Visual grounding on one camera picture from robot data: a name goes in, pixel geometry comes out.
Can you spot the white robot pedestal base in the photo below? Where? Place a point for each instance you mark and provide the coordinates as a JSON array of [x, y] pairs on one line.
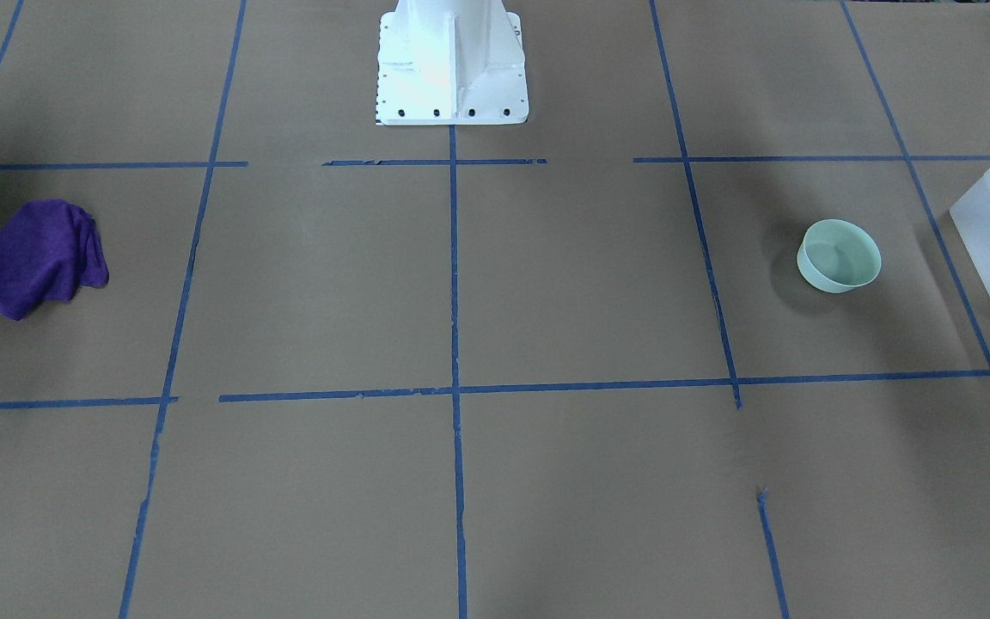
[[451, 63]]

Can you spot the pale green ceramic bowl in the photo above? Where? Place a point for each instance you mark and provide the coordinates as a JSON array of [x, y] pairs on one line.
[[837, 256]]

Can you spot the purple microfiber cloth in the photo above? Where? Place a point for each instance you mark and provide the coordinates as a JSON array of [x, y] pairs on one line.
[[48, 250]]

